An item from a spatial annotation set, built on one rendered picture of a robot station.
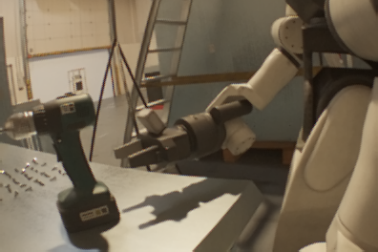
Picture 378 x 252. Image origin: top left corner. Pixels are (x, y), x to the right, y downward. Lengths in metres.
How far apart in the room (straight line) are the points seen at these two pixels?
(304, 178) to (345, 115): 0.09
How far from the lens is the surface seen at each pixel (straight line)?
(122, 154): 0.55
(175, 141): 0.51
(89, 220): 0.49
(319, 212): 0.39
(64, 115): 0.45
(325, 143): 0.33
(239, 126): 0.61
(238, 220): 0.51
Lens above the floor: 0.90
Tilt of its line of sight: 9 degrees down
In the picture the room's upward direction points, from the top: 8 degrees counter-clockwise
